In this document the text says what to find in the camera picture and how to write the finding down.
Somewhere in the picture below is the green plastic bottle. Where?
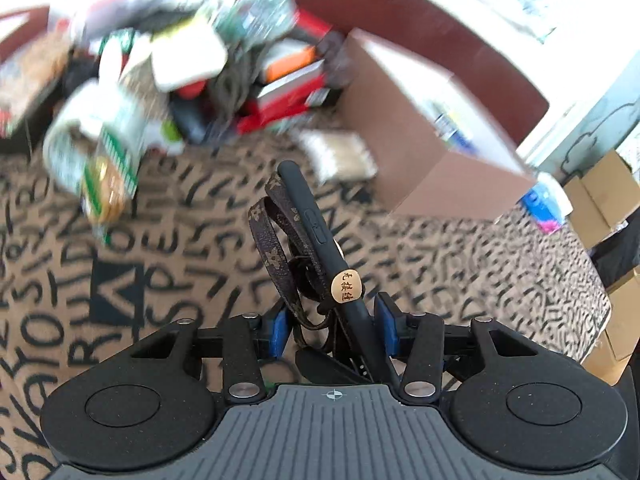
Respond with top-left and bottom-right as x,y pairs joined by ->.
219,0 -> 302,47

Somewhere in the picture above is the bag of colourful snacks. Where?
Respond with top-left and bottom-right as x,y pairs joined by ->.
0,35 -> 72,133

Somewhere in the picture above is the orange box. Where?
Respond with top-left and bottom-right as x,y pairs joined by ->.
264,45 -> 319,84

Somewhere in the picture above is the dark grey mouse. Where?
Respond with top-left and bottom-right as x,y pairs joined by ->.
170,100 -> 209,144

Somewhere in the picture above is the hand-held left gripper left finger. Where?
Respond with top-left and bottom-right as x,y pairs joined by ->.
131,310 -> 290,405

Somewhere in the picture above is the plain cardboard box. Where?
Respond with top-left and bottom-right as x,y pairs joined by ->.
582,267 -> 640,387
562,150 -> 640,250

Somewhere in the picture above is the letter print desktop cloth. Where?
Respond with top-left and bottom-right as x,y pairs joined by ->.
0,125 -> 614,480

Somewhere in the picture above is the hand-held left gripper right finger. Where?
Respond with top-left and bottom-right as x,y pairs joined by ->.
374,292 -> 540,406

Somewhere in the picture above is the cotton swab pack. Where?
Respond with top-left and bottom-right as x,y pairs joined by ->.
299,129 -> 379,184

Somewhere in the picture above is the black smartphone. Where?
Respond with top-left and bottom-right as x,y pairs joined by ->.
277,161 -> 397,386

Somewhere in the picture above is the black box with barcode label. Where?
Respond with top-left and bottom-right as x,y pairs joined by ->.
304,87 -> 344,109

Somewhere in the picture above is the brown patterned lanyard strap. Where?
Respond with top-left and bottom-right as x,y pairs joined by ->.
248,172 -> 368,333

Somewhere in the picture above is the red box with white inside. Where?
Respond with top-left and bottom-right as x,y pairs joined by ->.
254,60 -> 329,112

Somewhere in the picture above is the white flat box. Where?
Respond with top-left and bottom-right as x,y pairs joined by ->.
150,24 -> 229,92

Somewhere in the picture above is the dark brown headboard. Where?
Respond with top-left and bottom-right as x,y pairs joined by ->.
264,0 -> 551,142

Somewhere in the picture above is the grey elastic band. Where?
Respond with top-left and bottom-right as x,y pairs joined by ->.
211,44 -> 262,117

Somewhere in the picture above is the flat red box lid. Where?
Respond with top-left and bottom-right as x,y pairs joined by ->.
235,102 -> 307,134

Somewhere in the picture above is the blue pink tissue pack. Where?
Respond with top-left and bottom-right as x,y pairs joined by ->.
519,172 -> 574,234

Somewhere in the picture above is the brown cardboard box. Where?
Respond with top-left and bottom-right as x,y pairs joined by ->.
339,27 -> 539,221

